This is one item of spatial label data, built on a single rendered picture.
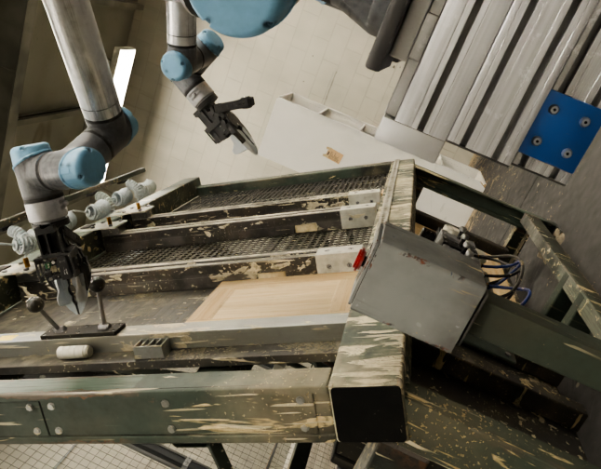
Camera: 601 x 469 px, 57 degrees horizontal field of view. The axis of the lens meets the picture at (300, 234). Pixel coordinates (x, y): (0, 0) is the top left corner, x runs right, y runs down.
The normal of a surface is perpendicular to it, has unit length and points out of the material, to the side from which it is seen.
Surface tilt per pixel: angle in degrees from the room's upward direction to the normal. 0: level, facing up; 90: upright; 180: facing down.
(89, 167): 146
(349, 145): 90
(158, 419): 90
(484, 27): 90
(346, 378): 59
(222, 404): 90
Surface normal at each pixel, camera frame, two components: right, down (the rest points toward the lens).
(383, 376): -0.16, -0.95
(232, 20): -0.22, 0.65
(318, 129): -0.22, 0.31
